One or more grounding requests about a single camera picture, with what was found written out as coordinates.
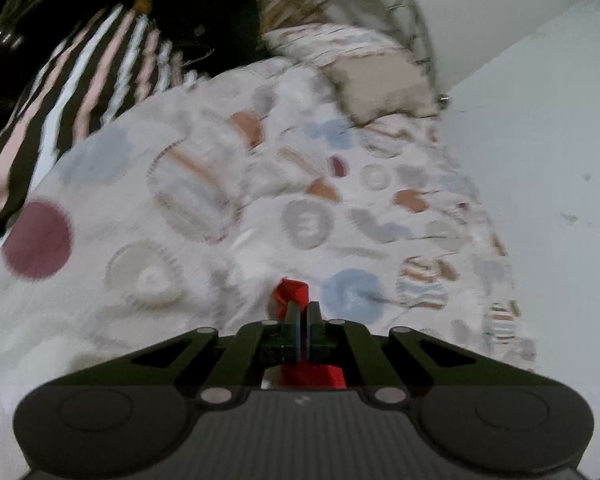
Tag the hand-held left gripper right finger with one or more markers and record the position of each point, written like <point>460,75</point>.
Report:
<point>312,337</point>

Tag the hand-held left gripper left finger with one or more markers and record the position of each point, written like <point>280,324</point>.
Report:
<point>295,337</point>

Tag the red knit garment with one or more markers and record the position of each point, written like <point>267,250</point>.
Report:
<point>290,294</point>

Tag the patterned beige quilt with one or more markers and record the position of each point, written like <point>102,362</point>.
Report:
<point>190,200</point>

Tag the zebra striped pillow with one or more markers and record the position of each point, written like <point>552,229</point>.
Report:
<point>87,80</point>

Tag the metal bed headboard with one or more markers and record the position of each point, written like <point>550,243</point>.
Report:
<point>405,15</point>

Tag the black bag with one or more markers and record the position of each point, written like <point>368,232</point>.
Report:
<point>205,5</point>

